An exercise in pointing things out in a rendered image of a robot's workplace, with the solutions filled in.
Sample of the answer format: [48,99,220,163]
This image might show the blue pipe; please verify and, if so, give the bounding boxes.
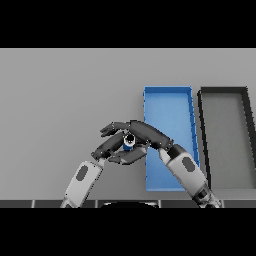
[122,133,137,152]

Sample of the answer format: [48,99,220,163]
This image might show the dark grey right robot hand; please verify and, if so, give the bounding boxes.
[99,119,176,152]

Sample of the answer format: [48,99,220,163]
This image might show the dark grey bin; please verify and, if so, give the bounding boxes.
[196,86,256,191]

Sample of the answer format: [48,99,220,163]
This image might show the blue bin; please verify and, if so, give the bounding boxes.
[142,85,201,192]

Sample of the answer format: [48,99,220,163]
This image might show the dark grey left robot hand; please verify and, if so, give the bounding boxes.
[90,131,150,166]

